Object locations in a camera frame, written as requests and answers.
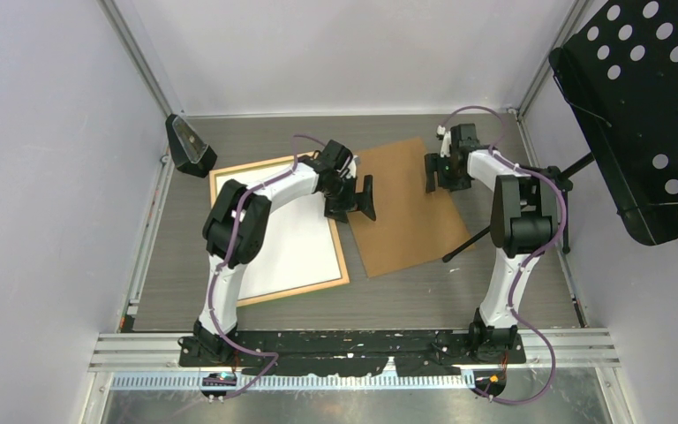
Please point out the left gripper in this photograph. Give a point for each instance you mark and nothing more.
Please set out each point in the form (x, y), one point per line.
(363, 202)

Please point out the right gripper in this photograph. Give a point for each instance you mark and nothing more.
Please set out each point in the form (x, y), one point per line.
(434, 162)

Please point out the brown backing board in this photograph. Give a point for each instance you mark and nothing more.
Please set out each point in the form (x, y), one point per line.
(411, 226)

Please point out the photo with white borders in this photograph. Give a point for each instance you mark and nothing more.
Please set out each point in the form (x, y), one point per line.
(301, 252)

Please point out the wooden picture frame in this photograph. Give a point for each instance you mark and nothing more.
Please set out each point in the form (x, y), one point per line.
(285, 244)

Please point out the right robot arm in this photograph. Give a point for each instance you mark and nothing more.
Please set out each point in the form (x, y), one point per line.
(527, 204)

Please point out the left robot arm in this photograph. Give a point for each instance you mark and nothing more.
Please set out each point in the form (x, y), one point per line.
(235, 232)

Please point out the black wedge object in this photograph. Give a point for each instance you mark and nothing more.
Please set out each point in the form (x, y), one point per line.
(189, 152)

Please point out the black music stand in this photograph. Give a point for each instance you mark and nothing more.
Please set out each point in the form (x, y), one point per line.
(619, 75)

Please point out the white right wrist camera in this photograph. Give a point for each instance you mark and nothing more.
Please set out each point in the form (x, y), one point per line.
(444, 136)

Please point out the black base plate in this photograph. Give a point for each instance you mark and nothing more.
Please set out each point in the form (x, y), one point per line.
(347, 353)

